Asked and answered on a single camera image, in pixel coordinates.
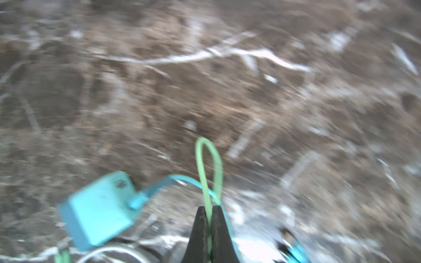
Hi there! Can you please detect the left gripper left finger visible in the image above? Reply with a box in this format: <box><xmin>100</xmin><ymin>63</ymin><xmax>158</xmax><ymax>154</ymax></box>
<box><xmin>181</xmin><ymin>206</ymin><xmax>210</xmax><ymax>263</ymax></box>

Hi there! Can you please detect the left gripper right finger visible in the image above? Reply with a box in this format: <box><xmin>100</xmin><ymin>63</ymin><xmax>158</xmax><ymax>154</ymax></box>
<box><xmin>210</xmin><ymin>206</ymin><xmax>240</xmax><ymax>263</ymax></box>

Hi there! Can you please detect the teal charger cable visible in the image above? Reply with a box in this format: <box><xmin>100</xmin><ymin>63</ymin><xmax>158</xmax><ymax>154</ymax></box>
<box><xmin>128</xmin><ymin>174</ymin><xmax>237</xmax><ymax>251</ymax></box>

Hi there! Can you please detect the teal charger adapter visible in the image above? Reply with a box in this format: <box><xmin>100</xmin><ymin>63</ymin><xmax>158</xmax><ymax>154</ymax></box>
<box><xmin>59</xmin><ymin>171</ymin><xmax>148</xmax><ymax>252</ymax></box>

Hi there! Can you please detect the white power cable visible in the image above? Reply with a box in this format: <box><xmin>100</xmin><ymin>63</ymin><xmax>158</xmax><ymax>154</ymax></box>
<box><xmin>75</xmin><ymin>244</ymin><xmax>155</xmax><ymax>263</ymax></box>

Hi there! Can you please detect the light green cable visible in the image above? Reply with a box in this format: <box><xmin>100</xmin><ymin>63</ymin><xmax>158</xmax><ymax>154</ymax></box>
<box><xmin>194</xmin><ymin>137</ymin><xmax>224</xmax><ymax>257</ymax></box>

